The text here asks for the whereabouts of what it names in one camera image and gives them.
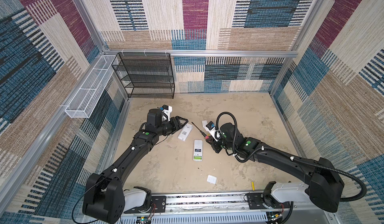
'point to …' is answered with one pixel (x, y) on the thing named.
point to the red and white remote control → (198, 150)
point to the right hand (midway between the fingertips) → (209, 140)
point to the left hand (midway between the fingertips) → (186, 120)
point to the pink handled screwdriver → (206, 136)
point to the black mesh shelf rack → (146, 75)
